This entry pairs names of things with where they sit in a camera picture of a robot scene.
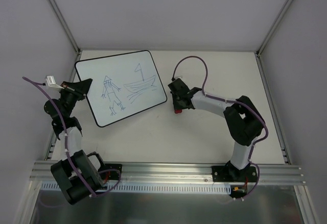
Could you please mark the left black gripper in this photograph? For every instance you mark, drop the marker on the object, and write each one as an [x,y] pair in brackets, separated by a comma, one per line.
[74,90]

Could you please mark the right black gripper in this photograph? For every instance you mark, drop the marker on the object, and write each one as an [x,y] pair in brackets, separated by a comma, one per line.
[178,97]

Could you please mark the red whiteboard eraser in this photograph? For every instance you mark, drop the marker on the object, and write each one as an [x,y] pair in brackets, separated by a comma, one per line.
[178,111]

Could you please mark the white board with black frame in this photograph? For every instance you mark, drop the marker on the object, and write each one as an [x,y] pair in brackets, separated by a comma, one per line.
[122,85]

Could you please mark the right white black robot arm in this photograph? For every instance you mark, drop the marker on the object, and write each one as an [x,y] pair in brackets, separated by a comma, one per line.
[243,120]

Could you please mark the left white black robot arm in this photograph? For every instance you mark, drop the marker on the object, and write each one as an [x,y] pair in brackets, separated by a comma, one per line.
[75,174]

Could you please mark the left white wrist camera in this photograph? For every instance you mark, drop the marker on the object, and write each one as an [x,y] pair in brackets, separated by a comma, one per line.
[50,83]

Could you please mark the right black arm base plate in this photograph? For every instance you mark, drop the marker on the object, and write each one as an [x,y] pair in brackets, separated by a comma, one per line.
[229,174]

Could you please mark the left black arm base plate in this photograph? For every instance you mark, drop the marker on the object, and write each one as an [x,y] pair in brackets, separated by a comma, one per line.
[110,171]

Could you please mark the aluminium mounting rail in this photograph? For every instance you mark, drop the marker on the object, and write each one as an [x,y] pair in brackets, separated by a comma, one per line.
[270,174]

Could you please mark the white slotted cable duct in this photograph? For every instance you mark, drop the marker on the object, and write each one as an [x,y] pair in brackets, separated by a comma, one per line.
[211,188]

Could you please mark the left aluminium frame post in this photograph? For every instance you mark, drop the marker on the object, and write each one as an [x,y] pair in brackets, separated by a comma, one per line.
[64,25]

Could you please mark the aluminium frame post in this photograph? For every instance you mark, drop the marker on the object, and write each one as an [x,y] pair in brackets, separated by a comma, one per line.
[277,21]
[64,25]

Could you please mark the right aluminium frame post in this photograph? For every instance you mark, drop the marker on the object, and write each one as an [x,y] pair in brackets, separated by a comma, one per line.
[277,21]

